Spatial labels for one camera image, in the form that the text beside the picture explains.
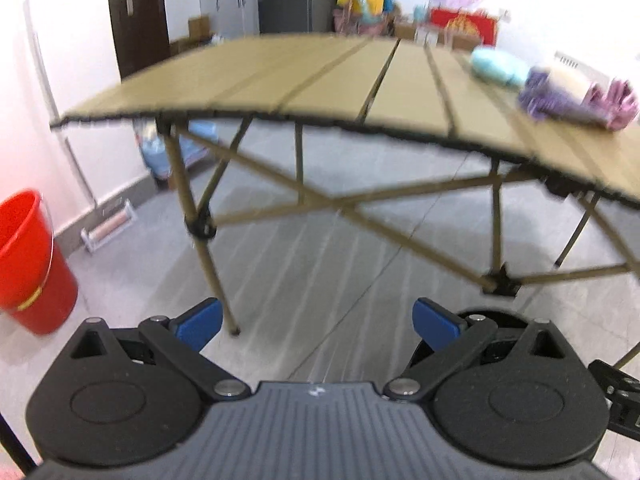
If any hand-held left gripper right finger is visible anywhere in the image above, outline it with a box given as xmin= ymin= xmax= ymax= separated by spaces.
xmin=384 ymin=298 xmax=575 ymax=403

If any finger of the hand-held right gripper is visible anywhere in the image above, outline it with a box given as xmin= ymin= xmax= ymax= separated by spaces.
xmin=587 ymin=360 xmax=640 ymax=401

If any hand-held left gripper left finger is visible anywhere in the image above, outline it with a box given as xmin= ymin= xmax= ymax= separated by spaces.
xmin=68 ymin=298 xmax=251 ymax=403

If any pink satin cloth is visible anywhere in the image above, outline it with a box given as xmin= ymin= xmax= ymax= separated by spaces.
xmin=582 ymin=79 xmax=640 ymax=133

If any white sponge mop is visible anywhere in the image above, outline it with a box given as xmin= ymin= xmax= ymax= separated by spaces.
xmin=22 ymin=0 xmax=138 ymax=256

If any light blue plastic container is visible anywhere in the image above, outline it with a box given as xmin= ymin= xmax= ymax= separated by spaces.
xmin=137 ymin=120 xmax=221 ymax=191

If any red plastic bucket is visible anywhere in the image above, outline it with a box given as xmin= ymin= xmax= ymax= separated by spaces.
xmin=0 ymin=190 xmax=79 ymax=336

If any purple pouch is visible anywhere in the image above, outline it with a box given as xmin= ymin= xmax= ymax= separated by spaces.
xmin=517 ymin=64 xmax=603 ymax=125

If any tan slatted folding table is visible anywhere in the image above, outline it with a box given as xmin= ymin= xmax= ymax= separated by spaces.
xmin=49 ymin=31 xmax=640 ymax=371

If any light blue soft pouch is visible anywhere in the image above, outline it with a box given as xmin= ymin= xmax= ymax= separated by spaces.
xmin=470 ymin=46 xmax=532 ymax=90

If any large taped cardboard box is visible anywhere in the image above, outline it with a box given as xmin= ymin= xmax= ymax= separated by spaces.
xmin=395 ymin=20 xmax=481 ymax=48

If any red gift box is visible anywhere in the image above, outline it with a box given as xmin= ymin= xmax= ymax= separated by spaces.
xmin=429 ymin=7 xmax=499 ymax=50

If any dark brown door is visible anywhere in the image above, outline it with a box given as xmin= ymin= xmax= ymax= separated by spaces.
xmin=106 ymin=0 xmax=171 ymax=79

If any white base cabinet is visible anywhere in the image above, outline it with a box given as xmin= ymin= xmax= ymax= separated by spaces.
xmin=198 ymin=0 xmax=261 ymax=41

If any yellow gift bag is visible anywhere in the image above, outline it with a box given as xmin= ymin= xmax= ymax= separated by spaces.
xmin=337 ymin=0 xmax=386 ymax=16

